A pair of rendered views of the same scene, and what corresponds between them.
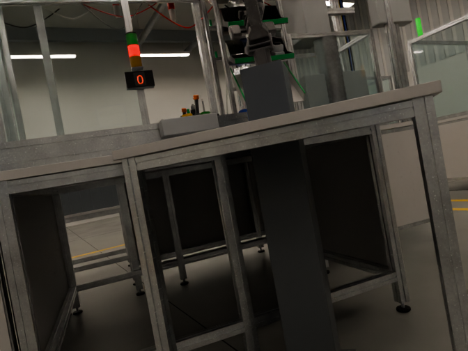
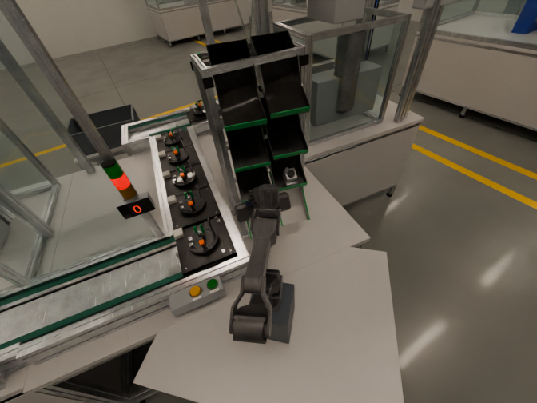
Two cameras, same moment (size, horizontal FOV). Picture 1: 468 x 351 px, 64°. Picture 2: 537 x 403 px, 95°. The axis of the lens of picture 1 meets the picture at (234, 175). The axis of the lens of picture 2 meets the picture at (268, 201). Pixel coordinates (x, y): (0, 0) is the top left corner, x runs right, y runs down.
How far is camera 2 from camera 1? 150 cm
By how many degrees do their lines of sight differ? 45
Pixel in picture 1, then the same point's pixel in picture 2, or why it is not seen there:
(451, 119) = (444, 37)
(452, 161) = (424, 77)
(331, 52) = (353, 55)
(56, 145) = (77, 338)
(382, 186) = not seen: hidden behind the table
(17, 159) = (45, 356)
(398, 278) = not seen: hidden behind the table
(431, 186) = not seen: outside the picture
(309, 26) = (339, 10)
